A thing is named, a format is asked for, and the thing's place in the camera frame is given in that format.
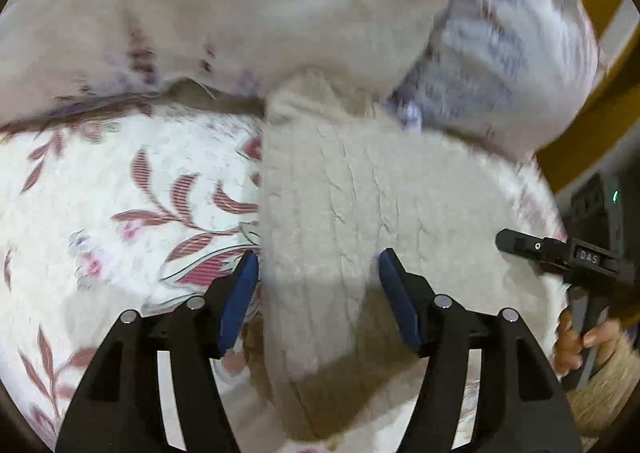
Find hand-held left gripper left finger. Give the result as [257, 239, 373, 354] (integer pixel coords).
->
[55, 249, 261, 453]

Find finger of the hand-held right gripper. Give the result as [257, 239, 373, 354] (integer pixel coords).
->
[495, 228, 571, 275]

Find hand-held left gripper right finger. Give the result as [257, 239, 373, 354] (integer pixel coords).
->
[378, 248, 584, 453]

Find cream knitted sweater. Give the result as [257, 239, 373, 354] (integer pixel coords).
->
[257, 68, 571, 445]

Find person's right forearm beige sleeve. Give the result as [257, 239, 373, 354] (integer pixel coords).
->
[567, 333, 634, 439]

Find person's right hand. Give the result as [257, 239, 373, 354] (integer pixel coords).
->
[553, 309, 624, 377]

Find floral bed sheet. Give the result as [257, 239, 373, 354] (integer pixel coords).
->
[0, 98, 568, 453]

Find white lilac striped pillow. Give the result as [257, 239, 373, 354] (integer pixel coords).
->
[385, 0, 601, 161]

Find beige floral quilt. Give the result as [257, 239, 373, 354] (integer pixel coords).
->
[0, 0, 476, 126]

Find yellow wooden frame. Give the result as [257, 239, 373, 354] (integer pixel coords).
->
[537, 0, 640, 194]

